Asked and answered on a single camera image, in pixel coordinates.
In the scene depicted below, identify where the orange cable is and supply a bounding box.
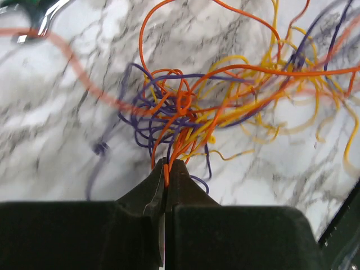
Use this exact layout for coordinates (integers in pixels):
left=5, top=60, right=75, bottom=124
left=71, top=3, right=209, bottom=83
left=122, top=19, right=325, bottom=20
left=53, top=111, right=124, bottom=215
left=0, top=0, right=360, bottom=186

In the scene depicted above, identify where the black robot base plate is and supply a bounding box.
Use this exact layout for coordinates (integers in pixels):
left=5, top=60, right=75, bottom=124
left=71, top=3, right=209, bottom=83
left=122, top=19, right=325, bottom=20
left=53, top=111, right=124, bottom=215
left=318, top=183, right=360, bottom=269

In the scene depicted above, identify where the yellow cable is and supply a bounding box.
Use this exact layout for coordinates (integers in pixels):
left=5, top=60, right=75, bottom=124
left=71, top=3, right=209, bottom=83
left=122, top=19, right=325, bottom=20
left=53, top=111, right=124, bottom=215
left=143, top=0, right=360, bottom=172

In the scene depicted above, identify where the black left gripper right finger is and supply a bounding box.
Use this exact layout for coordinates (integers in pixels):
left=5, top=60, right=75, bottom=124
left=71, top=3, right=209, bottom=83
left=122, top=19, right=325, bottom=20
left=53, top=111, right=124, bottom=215
left=165, top=160, right=326, bottom=269

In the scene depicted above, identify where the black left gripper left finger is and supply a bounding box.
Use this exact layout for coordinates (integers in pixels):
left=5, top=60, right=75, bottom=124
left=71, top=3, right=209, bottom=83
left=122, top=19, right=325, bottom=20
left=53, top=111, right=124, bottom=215
left=1, top=160, right=165, bottom=269

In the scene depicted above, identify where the green handled screwdriver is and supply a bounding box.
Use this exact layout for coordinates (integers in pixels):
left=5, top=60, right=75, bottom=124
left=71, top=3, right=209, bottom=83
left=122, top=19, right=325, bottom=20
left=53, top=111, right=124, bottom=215
left=1, top=0, right=71, bottom=44

